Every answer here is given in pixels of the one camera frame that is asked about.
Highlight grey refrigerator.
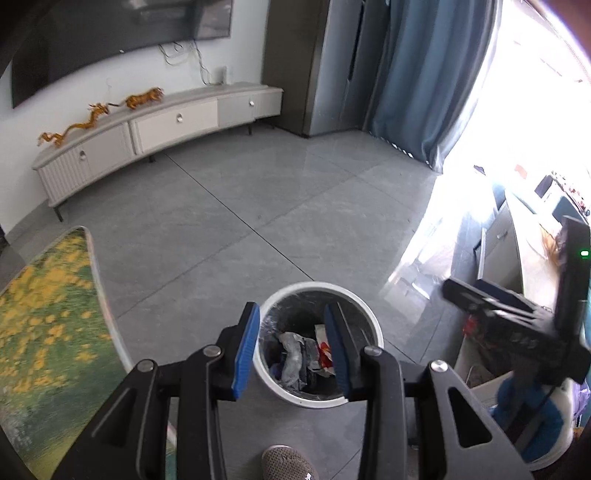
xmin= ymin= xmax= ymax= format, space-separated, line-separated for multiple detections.
xmin=263 ymin=0 xmax=393 ymax=138

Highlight dark snack package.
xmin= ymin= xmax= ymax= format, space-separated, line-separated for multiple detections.
xmin=300 ymin=339 xmax=321 ymax=384

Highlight white red wrapper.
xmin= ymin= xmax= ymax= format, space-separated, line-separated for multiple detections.
xmin=314 ymin=323 xmax=338 ymax=377

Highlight clear white plastic bag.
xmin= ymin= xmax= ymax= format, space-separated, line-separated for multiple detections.
xmin=277 ymin=331 xmax=308 ymax=388

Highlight red plastic bag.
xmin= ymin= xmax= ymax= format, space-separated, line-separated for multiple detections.
xmin=463 ymin=316 xmax=485 ymax=342

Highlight blue curtain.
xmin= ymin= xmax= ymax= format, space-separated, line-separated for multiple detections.
xmin=362 ymin=0 xmax=504 ymax=174

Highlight flower print table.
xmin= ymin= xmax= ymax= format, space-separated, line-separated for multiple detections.
xmin=0 ymin=225 xmax=178 ymax=480

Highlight grey low cabinet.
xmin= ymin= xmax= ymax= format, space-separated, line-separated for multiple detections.
xmin=450 ymin=185 xmax=559 ymax=324

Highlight hanging television cables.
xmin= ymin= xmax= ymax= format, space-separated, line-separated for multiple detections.
xmin=157 ymin=41 xmax=222 ymax=86

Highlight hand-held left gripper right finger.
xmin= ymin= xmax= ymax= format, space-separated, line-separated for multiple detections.
xmin=323 ymin=303 xmax=532 ymax=480

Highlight white container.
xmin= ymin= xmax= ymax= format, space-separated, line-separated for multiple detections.
xmin=455 ymin=339 xmax=513 ymax=393

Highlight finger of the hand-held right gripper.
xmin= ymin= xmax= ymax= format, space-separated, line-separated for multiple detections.
xmin=443 ymin=278 xmax=550 ymax=324
xmin=478 ymin=281 xmax=536 ymax=311

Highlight black bin liner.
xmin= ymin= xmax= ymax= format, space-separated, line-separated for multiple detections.
xmin=259 ymin=290 xmax=370 ymax=400

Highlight grey television cabinet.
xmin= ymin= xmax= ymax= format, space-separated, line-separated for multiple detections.
xmin=31 ymin=82 xmax=283 ymax=222

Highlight white round bin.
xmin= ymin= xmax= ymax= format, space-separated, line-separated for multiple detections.
xmin=253 ymin=281 xmax=385 ymax=409

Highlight black wall television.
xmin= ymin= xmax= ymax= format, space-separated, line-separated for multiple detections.
xmin=10 ymin=0 xmax=232 ymax=109

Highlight orange dragon figurine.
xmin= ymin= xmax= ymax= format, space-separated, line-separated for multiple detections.
xmin=38 ymin=102 xmax=112 ymax=148

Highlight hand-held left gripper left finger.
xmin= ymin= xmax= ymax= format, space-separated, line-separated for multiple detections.
xmin=48 ymin=302 xmax=260 ymax=480

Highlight orange tiger figurine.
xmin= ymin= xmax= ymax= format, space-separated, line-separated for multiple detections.
xmin=122 ymin=87 xmax=165 ymax=112

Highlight beige slipper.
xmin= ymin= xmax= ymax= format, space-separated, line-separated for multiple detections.
xmin=261 ymin=444 xmax=319 ymax=480

